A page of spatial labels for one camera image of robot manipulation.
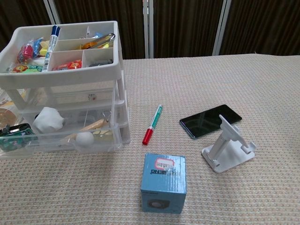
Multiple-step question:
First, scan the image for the silver carabiner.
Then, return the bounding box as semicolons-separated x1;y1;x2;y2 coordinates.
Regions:
90;33;116;49

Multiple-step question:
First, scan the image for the tan and yellow snack bag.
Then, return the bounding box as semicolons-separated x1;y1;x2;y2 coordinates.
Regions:
38;40;50;56

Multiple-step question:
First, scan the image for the white ping-pong ball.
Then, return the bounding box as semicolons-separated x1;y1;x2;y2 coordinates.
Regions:
75;132;95;148

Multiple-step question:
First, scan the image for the white plastic drawer organizer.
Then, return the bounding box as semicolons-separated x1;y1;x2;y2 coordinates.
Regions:
0;20;131;145

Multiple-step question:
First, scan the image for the blue cube cardboard box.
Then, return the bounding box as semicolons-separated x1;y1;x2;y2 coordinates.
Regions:
140;152;188;213

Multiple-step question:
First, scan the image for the beige woven tablecloth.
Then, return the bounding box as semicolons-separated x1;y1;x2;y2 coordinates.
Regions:
0;53;300;225

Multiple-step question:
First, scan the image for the red capped whiteboard marker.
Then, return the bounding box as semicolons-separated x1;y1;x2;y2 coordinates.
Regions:
142;104;164;145

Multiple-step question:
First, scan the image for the gold binder clip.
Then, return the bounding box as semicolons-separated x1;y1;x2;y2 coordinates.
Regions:
92;111;113;141

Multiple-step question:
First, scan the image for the clear plastic storage box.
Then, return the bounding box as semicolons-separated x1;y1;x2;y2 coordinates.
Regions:
0;106;122;158

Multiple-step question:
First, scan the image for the white phone stand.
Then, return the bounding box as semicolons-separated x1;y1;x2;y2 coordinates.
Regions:
201;114;257;174

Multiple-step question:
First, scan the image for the wooden stick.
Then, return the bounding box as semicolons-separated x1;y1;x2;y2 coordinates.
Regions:
62;119;106;141

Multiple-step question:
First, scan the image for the green lion snack packet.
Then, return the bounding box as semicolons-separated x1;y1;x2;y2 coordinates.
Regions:
10;64;44;73

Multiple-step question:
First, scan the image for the blue candy packet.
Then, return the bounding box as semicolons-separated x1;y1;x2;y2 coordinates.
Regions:
31;38;45;57

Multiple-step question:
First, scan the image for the red candy packet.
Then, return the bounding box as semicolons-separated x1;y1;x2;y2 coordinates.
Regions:
18;43;35;63

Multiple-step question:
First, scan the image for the black smartphone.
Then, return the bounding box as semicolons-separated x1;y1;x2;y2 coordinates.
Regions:
179;104;243;140

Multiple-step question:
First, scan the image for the clear plastic drawer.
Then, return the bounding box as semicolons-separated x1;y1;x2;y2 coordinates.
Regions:
118;121;131;144

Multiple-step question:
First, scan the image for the red lion snack packet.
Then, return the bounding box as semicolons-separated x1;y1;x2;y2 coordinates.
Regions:
52;59;83;71

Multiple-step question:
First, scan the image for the green circuit board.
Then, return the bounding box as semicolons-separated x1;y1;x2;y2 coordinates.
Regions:
0;123;38;152

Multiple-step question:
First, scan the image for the blue capped whiteboard marker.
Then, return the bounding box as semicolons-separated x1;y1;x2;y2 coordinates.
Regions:
41;25;62;72

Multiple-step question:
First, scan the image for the black folding partition screen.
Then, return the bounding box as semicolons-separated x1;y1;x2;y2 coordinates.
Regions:
0;0;300;59

